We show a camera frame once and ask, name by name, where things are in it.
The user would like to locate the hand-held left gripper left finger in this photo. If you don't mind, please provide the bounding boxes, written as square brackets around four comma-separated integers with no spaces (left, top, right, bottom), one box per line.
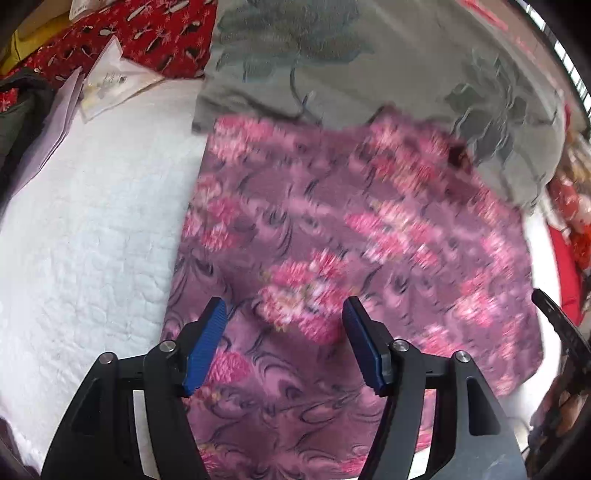
[41,296,228,480]

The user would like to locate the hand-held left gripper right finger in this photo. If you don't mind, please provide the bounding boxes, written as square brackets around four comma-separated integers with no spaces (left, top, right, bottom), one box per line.
[342,296,527,480]

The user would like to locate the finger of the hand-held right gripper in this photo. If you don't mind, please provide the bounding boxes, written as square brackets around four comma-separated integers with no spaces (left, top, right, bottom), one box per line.
[531,288,591,370]

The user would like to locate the purple floral shirt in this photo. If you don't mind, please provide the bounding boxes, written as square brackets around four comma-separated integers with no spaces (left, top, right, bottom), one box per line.
[161,113,544,480]

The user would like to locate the red cloth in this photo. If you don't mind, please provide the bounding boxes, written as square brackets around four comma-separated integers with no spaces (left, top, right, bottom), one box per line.
[547,226,587,324]

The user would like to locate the clear plastic bag of toys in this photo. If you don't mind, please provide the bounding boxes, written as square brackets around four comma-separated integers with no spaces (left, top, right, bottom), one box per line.
[547,134,591,273]

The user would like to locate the white quilted mattress pad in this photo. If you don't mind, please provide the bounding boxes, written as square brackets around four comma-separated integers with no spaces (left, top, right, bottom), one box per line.
[0,76,561,476]

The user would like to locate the white envelope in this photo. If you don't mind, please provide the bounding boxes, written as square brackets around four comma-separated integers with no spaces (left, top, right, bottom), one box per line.
[25,67,86,181]

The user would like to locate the grey floral pillow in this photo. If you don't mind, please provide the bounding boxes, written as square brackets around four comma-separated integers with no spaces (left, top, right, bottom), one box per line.
[191,0,568,213]

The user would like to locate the papers in clear sleeve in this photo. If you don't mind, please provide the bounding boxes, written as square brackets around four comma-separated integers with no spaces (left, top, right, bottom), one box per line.
[81,37,164,121]

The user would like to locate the dark jacket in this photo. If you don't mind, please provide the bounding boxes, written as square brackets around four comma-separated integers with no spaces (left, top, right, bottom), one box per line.
[0,69,58,204]

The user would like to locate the red patterned blanket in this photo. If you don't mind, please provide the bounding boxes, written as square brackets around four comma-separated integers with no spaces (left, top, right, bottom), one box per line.
[0,0,219,114]

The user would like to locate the yellow cardboard box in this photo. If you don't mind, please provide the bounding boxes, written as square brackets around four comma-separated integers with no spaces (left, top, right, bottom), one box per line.
[0,18,61,77]

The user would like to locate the white plastic bag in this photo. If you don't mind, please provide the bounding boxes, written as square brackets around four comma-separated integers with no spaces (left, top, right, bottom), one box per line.
[69,0,99,19]

